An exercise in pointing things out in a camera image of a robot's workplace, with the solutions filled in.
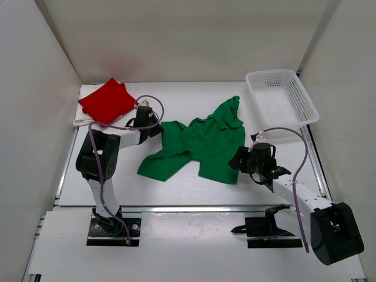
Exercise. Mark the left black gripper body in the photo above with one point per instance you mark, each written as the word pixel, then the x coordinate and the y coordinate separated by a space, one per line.
pixel 153 120

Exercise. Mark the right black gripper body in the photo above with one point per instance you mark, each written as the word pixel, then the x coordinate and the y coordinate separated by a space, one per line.
pixel 255 167

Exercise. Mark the green t shirt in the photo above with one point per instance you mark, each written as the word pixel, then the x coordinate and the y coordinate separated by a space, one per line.
pixel 212 142

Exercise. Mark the red t shirt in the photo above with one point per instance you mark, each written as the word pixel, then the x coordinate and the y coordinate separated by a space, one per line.
pixel 108 103

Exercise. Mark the white t shirt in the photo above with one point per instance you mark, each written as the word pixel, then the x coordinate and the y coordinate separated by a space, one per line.
pixel 82 119

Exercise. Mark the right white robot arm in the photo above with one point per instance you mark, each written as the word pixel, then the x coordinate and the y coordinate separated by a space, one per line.
pixel 328 228

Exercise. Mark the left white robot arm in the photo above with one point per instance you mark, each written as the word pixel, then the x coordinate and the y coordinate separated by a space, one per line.
pixel 97 160

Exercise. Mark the white plastic basket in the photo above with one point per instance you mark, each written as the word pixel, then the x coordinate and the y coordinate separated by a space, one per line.
pixel 281 99

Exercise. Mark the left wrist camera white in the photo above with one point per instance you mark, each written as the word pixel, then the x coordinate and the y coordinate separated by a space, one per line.
pixel 143 103

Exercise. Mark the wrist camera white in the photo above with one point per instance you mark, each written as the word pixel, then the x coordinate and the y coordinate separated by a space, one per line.
pixel 257 138
pixel 143 103

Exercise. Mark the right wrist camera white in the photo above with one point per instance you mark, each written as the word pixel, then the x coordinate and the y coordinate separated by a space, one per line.
pixel 257 138

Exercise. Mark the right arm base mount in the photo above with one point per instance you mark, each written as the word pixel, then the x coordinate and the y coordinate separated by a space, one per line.
pixel 263 233

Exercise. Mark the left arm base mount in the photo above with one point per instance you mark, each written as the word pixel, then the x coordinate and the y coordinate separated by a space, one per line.
pixel 110 232

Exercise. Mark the aluminium rail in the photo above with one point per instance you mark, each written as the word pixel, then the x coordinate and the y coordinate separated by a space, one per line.
pixel 196 209

